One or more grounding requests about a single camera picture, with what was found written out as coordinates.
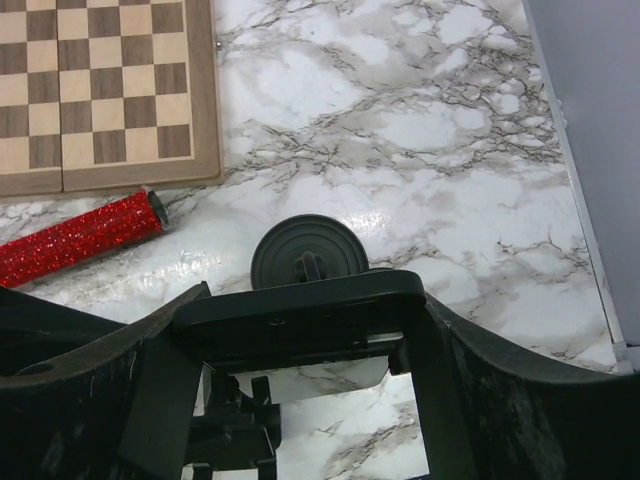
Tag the black round-base phone holder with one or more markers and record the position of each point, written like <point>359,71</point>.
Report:
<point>239,431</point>

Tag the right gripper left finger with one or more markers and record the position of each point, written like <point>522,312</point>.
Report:
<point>83,397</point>

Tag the red glitter toy microphone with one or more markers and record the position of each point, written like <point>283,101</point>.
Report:
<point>132,219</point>

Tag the wooden chessboard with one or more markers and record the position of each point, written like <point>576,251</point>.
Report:
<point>106,95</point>

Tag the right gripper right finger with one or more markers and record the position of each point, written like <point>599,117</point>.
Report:
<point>491,409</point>

